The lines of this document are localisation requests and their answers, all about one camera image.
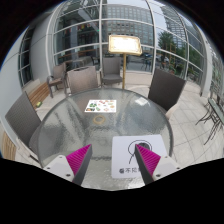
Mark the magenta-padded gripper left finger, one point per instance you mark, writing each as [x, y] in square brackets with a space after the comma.
[77, 160]

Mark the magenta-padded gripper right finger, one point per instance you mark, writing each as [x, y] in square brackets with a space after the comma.
[148, 160]

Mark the white mouse pad with line drawing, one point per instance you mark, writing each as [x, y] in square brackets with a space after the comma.
[123, 156]

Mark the colourful picture menu card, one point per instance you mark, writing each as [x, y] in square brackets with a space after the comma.
[100, 106]

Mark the dark wicker armchair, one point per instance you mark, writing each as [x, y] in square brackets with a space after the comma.
[21, 116]
[166, 87]

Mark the metal folding chair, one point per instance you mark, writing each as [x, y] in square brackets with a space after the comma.
[215, 115]

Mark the grey-brown wicker chair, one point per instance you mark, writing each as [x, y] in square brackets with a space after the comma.
[58, 73]
[81, 79]
[111, 68]

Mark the gold menu sign stand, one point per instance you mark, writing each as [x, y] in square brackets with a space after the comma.
[124, 44]

